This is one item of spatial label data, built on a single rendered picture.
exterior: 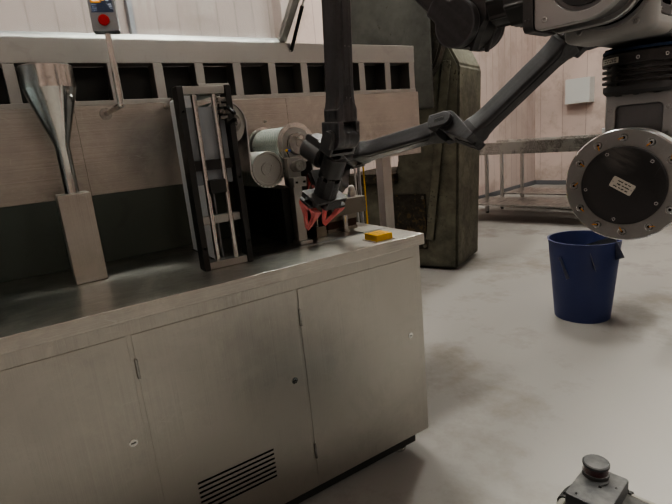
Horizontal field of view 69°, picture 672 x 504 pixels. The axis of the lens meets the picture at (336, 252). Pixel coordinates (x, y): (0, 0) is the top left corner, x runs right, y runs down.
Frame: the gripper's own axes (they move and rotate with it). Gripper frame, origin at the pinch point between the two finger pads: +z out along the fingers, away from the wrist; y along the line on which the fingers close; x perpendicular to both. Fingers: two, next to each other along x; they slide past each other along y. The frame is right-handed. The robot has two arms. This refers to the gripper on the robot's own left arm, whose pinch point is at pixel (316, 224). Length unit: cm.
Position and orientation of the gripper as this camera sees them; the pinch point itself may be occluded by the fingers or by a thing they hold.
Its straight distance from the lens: 126.9
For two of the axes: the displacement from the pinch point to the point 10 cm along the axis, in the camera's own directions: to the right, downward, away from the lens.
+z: -2.6, 7.9, 5.6
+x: 6.4, 5.7, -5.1
